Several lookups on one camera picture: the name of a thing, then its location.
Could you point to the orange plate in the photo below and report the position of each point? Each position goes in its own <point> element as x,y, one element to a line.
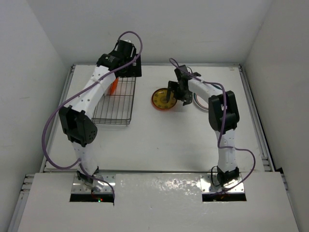
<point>114,86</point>
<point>161,104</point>

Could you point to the white plate teal rim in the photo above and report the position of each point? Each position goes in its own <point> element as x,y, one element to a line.
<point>200,103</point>

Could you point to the metal base plate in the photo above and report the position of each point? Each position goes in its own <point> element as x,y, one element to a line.
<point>210,185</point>
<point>97,187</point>

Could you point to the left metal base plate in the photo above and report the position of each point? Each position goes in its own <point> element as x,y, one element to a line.
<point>97,187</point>

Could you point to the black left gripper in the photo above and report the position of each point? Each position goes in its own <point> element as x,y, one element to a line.
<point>133,71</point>

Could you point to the white foam cover board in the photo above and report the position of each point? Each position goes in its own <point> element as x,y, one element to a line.
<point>157,203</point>

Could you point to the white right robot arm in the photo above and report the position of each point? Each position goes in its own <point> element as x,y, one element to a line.
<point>223,115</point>

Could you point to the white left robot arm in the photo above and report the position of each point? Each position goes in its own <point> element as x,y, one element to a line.
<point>75,117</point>

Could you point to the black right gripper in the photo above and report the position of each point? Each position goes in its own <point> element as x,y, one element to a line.
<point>187,98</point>

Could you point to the yellow plate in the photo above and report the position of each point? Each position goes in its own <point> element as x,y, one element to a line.
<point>162,92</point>

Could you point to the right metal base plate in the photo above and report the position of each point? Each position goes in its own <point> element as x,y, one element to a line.
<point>210,185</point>

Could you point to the wire dish rack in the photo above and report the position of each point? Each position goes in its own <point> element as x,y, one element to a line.
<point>116,109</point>

